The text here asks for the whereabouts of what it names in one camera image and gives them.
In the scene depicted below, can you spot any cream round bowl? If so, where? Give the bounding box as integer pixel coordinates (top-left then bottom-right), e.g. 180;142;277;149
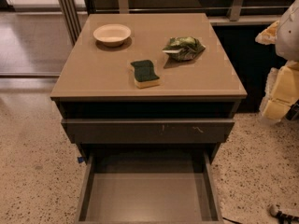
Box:
93;24;131;48

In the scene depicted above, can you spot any metal frame post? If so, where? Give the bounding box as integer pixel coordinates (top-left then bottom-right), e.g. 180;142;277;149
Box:
58;0;81;45

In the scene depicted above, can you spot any blue tape piece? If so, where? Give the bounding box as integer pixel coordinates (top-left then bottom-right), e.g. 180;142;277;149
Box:
77;157;85;163

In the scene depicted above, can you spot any green chip bag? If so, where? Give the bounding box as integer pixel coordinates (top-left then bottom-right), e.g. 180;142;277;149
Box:
163;36;206;62

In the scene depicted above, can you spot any closed top drawer front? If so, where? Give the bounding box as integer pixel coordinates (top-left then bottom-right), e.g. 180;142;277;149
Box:
62;119;235;145

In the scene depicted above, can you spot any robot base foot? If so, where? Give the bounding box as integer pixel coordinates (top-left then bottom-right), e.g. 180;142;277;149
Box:
269;204;299;224

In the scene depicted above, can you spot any open middle drawer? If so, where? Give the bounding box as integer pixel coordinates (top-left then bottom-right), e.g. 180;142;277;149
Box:
74;150;224;224

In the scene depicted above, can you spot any brown drawer cabinet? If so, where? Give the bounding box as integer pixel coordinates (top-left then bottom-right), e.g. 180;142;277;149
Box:
50;12;249;224

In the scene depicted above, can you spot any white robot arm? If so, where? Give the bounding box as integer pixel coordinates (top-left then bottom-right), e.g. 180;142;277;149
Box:
255;0;299;124

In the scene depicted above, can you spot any wooden counter with rails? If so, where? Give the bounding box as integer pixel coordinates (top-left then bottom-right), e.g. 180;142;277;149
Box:
84;0;294;26

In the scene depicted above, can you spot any green and yellow sponge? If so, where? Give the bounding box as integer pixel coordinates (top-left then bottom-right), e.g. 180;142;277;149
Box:
131;60;160;89

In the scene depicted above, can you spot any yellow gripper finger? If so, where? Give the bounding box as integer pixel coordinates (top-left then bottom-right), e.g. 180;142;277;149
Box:
255;21;279;45
261;61;299;121

